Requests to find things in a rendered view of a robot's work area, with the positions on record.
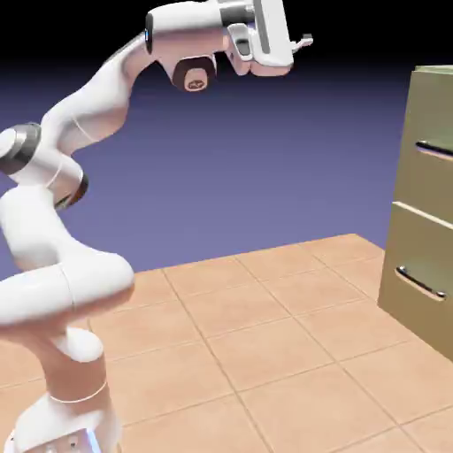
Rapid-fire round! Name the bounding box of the olive drawer front with handle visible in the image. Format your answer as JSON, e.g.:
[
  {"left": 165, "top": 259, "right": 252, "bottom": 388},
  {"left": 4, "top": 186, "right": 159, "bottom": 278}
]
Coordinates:
[{"left": 393, "top": 70, "right": 453, "bottom": 225}]

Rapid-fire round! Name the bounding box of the dark metal drawer handle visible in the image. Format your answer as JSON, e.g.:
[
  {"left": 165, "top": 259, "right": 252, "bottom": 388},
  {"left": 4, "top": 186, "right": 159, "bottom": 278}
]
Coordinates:
[
  {"left": 395, "top": 265, "right": 447, "bottom": 299},
  {"left": 415, "top": 140, "right": 453, "bottom": 157}
]

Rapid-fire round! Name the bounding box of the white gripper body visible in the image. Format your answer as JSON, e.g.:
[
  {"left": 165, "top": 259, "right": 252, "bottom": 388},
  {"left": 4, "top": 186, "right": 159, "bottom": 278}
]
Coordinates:
[{"left": 249, "top": 0, "right": 296, "bottom": 77}]

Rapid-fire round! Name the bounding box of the olive green cabinet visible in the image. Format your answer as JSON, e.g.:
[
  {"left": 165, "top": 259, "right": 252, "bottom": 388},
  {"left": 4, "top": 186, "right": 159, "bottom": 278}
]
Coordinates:
[{"left": 377, "top": 65, "right": 453, "bottom": 363}]

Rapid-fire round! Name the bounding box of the olive drawer front large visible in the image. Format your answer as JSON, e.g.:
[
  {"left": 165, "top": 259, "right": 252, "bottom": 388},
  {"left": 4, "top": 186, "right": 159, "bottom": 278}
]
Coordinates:
[{"left": 377, "top": 202, "right": 453, "bottom": 362}]

